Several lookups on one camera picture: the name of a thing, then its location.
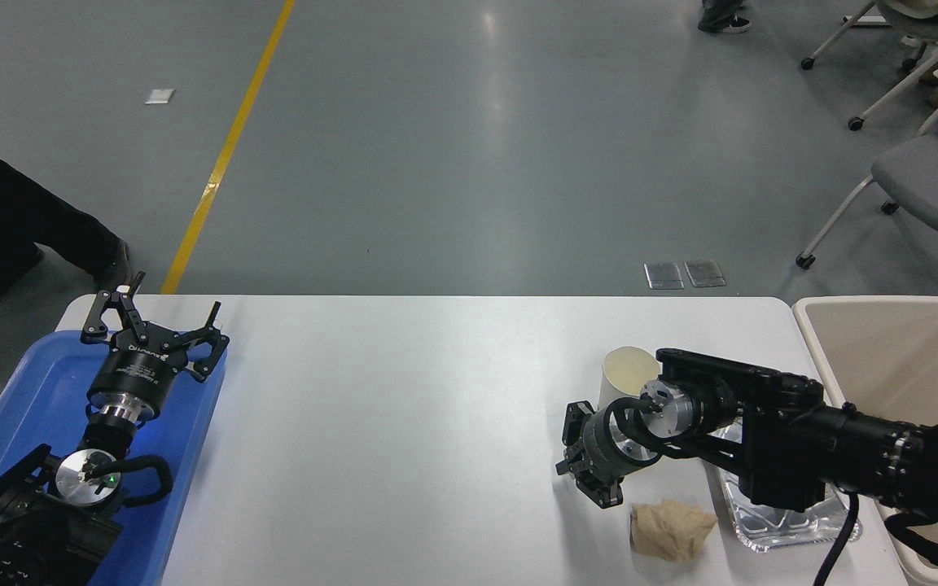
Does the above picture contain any blue plastic tray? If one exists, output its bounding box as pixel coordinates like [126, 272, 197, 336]
[0, 330, 228, 586]

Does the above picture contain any large pale bin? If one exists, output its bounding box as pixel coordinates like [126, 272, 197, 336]
[792, 295, 938, 586]

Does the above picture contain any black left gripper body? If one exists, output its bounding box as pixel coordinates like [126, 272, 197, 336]
[86, 323, 193, 420]

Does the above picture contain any person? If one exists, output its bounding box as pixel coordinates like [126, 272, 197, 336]
[697, 0, 752, 35]
[0, 128, 132, 310]

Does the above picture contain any silver floor plate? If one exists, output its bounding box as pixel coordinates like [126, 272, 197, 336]
[645, 262, 685, 290]
[685, 260, 726, 287]

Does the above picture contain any silver foil tray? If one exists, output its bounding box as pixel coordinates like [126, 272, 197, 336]
[709, 419, 862, 554]

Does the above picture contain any white frame office chair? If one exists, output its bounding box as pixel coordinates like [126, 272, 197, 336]
[800, 0, 938, 131]

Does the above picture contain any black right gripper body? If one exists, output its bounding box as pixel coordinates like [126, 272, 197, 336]
[581, 405, 661, 483]

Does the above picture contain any grey seat office chair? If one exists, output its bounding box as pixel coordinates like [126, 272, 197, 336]
[795, 77, 938, 271]

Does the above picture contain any crumpled tan paper ball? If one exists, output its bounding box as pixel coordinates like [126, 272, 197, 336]
[629, 499, 718, 564]

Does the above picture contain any white paper cup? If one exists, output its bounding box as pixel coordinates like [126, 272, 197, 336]
[598, 346, 664, 416]

